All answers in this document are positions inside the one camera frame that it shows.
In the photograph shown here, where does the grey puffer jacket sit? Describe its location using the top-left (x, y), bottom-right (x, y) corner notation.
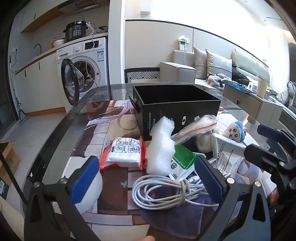
top-left (276, 81), bottom-right (296, 107)

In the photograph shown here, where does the range hood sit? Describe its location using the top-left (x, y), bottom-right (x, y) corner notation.
top-left (74, 0), bottom-right (109, 11)

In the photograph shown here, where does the grey sofa pillow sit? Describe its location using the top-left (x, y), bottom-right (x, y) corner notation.
top-left (193, 47), bottom-right (208, 80)
top-left (205, 49), bottom-right (233, 80)

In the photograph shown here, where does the beige side cabinet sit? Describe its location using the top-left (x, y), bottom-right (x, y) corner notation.
top-left (223, 80), bottom-right (285, 126)

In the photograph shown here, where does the brown cardboard box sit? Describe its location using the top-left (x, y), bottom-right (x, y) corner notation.
top-left (0, 141), bottom-right (21, 200)

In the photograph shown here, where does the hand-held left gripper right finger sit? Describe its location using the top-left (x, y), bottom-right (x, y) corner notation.
top-left (194, 156), bottom-right (271, 241)

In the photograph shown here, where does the floor mop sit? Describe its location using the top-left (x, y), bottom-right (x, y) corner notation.
top-left (9, 56), bottom-right (30, 126)

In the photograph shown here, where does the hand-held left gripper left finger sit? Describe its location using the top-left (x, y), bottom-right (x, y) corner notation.
top-left (24, 155), bottom-right (101, 241)

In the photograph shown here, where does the red and white packet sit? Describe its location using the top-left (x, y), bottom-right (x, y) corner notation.
top-left (99, 137), bottom-right (147, 171)

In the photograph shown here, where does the blue packet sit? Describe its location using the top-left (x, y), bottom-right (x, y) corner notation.
top-left (225, 80), bottom-right (249, 90)

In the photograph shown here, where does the white bubble wrap piece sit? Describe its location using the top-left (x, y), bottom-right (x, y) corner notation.
top-left (146, 116), bottom-right (177, 175)

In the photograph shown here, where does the white cylinder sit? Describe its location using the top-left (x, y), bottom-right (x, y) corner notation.
top-left (257, 78), bottom-right (269, 99)

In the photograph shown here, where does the black jacket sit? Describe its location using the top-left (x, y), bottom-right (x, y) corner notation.
top-left (231, 61), bottom-right (250, 82)

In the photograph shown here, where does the plush doll with blue hat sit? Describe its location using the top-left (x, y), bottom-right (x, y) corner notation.
top-left (208, 120), bottom-right (247, 160)

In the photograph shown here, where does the grey cloth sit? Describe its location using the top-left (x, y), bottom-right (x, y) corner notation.
top-left (206, 74), bottom-right (228, 87)

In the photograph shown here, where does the white printed sachet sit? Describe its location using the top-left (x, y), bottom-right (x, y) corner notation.
top-left (208, 136), bottom-right (247, 183)

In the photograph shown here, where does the white cable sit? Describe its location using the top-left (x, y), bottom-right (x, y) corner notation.
top-left (132, 174), bottom-right (220, 210)

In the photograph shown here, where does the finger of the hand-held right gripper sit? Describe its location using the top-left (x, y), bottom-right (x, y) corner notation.
top-left (257, 124), bottom-right (296, 151)
top-left (244, 144), bottom-right (296, 205)

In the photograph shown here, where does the black cardboard box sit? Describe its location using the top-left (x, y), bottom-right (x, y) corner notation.
top-left (129, 85), bottom-right (221, 142)

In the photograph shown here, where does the green and white pouch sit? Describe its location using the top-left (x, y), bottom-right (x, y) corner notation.
top-left (169, 144), bottom-right (204, 181)

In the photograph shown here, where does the beige sofa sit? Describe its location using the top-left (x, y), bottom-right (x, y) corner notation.
top-left (159, 47), bottom-right (271, 87)

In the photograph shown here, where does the zip bag with white rope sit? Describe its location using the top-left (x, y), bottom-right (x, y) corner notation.
top-left (172, 114), bottom-right (219, 153)

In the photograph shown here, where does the white washing machine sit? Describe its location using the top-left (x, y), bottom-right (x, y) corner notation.
top-left (56, 37), bottom-right (109, 107)

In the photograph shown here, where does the wall cabinet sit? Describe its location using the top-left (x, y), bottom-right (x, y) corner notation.
top-left (20, 0), bottom-right (77, 33)

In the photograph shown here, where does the black pressure cooker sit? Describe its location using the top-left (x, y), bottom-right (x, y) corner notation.
top-left (63, 21), bottom-right (89, 43)

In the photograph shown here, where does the kitchen counter cabinet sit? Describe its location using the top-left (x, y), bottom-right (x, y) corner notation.
top-left (15, 49), bottom-right (67, 116)

